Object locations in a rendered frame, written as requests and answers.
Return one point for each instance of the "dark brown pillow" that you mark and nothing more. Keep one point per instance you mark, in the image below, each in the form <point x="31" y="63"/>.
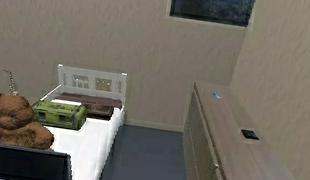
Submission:
<point x="98" y="107"/>

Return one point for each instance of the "small blue object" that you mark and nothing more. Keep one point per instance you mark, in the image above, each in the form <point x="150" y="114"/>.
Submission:
<point x="216" y="95"/>

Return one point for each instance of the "white bed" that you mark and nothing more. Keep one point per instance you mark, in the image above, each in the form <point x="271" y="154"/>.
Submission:
<point x="91" y="143"/>

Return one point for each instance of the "small black flat device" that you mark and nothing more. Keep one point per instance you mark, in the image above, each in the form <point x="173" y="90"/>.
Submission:
<point x="250" y="134"/>

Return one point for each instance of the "framed blue landscape painting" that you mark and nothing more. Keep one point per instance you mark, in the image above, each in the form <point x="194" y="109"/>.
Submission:
<point x="212" y="1"/>

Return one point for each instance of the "long pale wooden dresser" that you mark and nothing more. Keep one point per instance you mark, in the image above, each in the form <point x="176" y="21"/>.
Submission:
<point x="236" y="170"/>

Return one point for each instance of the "thin striped stick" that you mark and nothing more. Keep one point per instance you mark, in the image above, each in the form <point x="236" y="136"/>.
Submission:
<point x="11" y="82"/>

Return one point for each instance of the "brown teddy bear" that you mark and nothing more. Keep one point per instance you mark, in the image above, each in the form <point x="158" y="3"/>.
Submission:
<point x="13" y="122"/>

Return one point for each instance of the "black laptop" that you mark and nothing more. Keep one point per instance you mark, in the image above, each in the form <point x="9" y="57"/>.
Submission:
<point x="26" y="166"/>

